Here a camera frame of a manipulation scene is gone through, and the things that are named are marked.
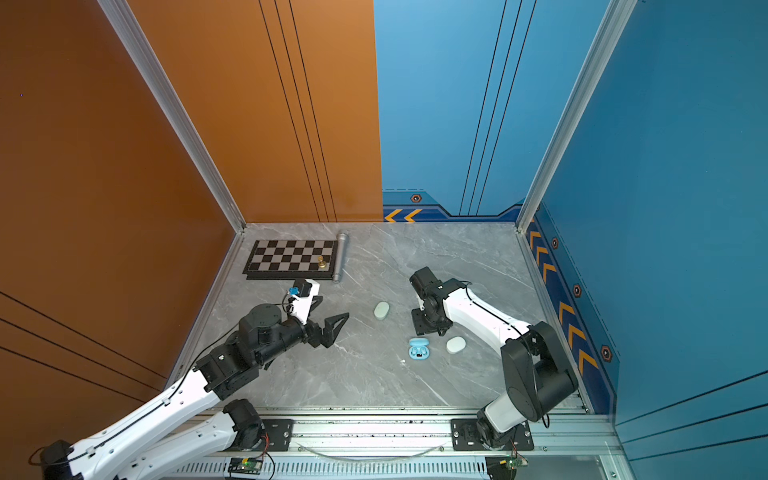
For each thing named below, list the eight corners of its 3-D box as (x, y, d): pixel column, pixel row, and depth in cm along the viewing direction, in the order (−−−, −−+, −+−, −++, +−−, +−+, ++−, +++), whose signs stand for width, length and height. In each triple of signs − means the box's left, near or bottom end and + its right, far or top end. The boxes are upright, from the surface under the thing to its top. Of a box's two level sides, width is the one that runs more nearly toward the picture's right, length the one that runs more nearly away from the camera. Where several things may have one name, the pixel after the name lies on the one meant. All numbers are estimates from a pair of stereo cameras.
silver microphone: (330, 282, 105) (329, 277, 102) (338, 237, 118) (337, 232, 116) (342, 282, 105) (341, 277, 102) (348, 237, 118) (347, 232, 116)
